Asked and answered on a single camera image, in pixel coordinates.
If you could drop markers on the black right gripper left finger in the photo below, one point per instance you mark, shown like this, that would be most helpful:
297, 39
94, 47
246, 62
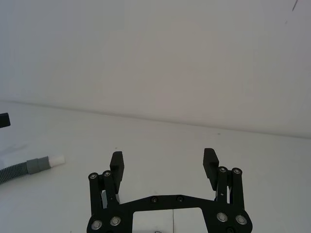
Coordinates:
117, 167

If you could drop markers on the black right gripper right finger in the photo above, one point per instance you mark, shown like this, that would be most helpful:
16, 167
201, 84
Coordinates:
210, 167

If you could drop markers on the black block-shaped object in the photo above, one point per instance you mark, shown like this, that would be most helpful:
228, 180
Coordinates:
4, 119

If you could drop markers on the white table cloth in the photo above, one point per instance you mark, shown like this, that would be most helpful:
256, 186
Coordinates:
170, 150

